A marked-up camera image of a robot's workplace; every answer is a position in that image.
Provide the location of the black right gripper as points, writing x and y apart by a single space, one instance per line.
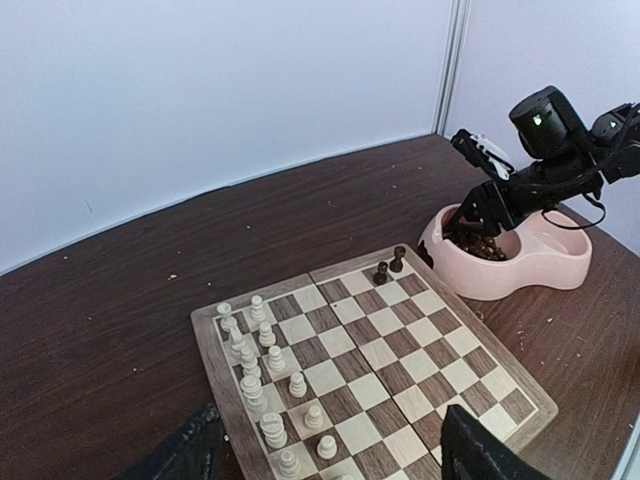
569 160

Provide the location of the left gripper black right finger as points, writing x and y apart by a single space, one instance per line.
470 451

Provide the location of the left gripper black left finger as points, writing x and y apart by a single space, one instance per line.
191 452

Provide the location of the dark pawn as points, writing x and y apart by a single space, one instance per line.
380 277

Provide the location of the dark chess piece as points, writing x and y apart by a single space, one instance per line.
396 265

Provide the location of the white chess pieces row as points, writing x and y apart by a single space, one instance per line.
282 354

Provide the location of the dark chess pieces pile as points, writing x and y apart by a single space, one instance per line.
479 246

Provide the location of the wooden chess board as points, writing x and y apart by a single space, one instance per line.
417 349

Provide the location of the pink plastic double bowl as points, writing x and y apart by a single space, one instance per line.
547 252

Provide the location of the aluminium frame post right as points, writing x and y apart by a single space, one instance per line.
458 22

